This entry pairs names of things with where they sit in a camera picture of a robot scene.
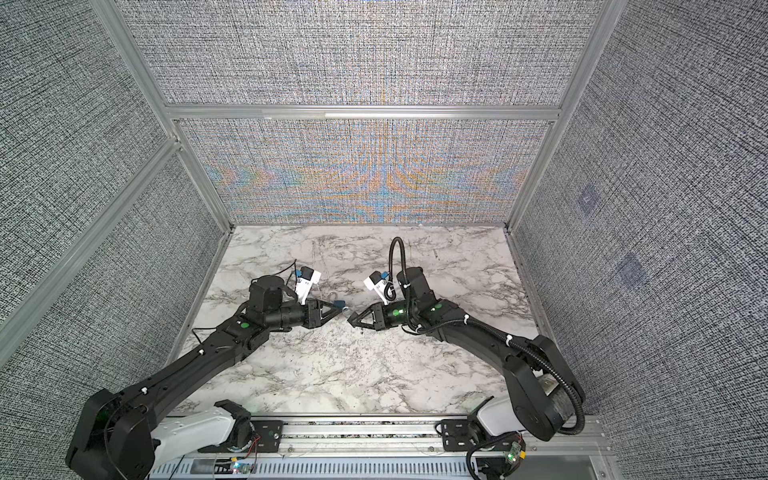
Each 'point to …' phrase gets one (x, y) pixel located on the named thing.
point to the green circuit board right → (513, 454)
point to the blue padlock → (340, 304)
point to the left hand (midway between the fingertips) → (339, 310)
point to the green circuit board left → (239, 467)
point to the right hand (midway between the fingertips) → (355, 322)
